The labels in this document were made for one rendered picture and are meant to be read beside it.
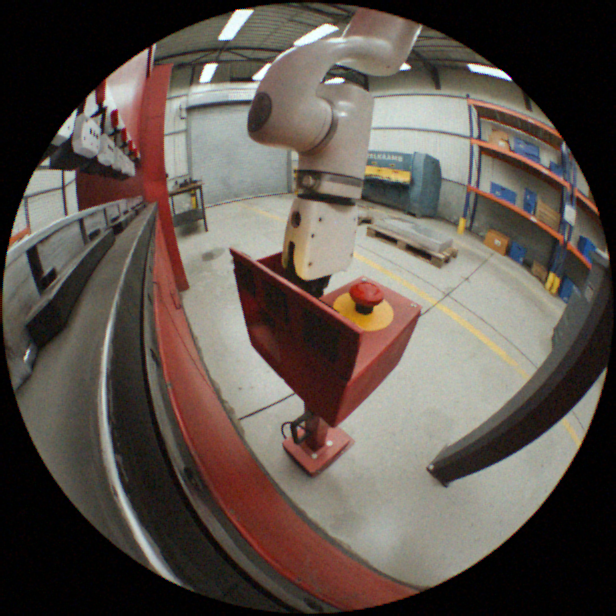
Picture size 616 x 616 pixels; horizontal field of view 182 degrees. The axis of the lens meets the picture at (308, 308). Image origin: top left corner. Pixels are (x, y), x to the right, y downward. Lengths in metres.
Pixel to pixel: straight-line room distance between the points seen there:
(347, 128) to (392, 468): 1.04
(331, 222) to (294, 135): 0.11
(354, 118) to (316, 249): 0.17
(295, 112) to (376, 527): 1.10
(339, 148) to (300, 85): 0.09
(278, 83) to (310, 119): 0.05
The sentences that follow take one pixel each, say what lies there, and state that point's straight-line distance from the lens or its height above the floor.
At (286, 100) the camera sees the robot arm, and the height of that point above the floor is 1.00.
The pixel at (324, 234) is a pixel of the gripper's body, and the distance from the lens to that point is 0.25.
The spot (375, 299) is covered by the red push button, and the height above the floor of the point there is 0.81.
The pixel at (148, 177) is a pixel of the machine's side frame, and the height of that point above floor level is 1.10.
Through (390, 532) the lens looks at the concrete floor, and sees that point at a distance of 1.02.
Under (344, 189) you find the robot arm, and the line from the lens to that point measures 0.24.
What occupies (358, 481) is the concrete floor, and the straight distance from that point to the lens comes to 0.95.
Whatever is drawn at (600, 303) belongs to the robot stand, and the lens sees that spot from 0.55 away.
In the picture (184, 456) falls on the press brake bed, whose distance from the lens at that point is 0.16.
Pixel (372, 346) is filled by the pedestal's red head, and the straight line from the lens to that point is 0.21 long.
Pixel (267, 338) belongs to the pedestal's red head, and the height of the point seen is 0.70.
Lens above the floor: 0.93
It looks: 38 degrees down
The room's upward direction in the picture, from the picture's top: straight up
